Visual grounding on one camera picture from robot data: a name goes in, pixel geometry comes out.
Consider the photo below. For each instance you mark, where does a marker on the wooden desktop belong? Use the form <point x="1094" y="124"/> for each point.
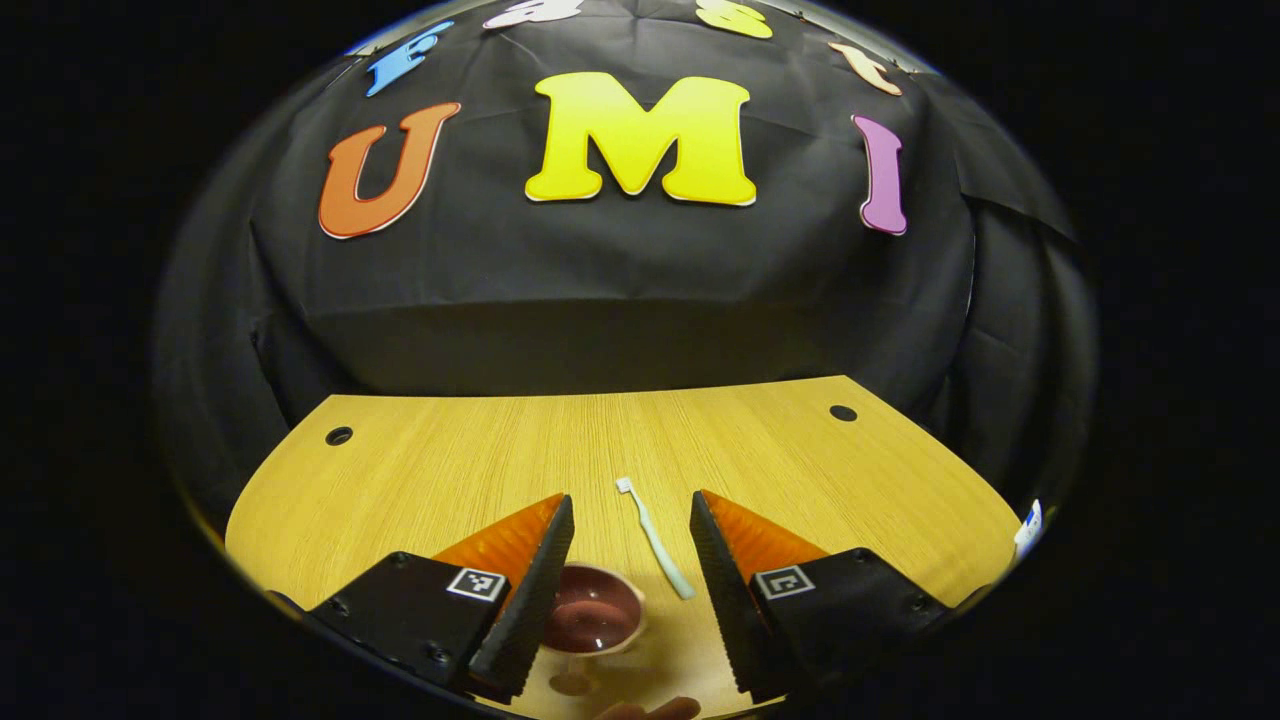
<point x="450" y="460"/>

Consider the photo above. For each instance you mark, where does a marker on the light blue toothbrush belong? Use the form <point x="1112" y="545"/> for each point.
<point x="655" y="540"/>

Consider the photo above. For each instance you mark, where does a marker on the white toothpaste tube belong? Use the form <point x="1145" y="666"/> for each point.
<point x="1029" y="525"/>

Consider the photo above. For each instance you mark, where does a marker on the tan cup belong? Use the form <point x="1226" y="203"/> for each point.
<point x="592" y="612"/>

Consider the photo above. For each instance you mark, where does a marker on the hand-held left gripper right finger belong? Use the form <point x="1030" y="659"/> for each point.
<point x="730" y="610"/>

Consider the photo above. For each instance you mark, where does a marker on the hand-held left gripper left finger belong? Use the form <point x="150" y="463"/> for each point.
<point x="525" y="610"/>

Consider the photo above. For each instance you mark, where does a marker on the black backdrop cloth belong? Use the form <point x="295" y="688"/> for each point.
<point x="620" y="300"/>

